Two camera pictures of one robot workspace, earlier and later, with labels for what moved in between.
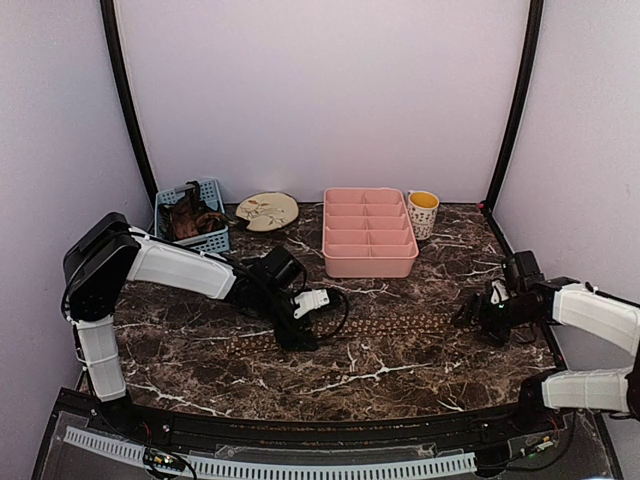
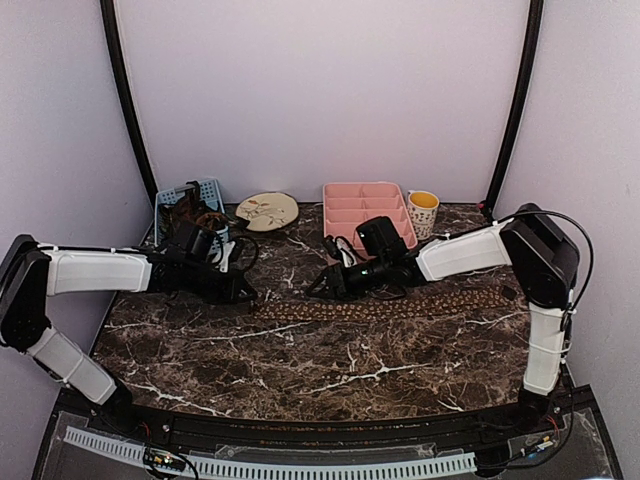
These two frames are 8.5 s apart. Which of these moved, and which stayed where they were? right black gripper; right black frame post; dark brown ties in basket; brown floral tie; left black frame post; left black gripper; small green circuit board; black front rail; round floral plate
Moved: left black gripper; brown floral tie; right black gripper
Stayed: round floral plate; black front rail; dark brown ties in basket; small green circuit board; right black frame post; left black frame post
